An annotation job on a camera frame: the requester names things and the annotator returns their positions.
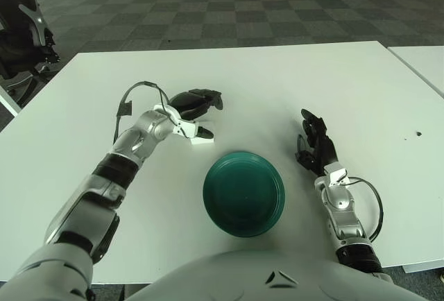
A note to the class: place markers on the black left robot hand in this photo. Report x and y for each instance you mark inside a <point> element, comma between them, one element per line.
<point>189,101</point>

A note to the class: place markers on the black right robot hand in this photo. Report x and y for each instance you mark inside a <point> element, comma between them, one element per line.
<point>320,145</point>

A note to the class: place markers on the white charger block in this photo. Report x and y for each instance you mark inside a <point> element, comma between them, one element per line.
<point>202,142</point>

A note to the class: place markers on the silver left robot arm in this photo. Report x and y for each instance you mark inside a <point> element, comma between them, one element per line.
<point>104,190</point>

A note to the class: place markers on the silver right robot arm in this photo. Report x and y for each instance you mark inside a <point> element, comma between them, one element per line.
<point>341,207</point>

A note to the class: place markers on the dark green round plate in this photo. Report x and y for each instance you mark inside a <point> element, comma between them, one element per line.
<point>243,197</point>

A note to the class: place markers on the grey robot torso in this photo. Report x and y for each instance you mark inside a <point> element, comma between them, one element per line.
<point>225,276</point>

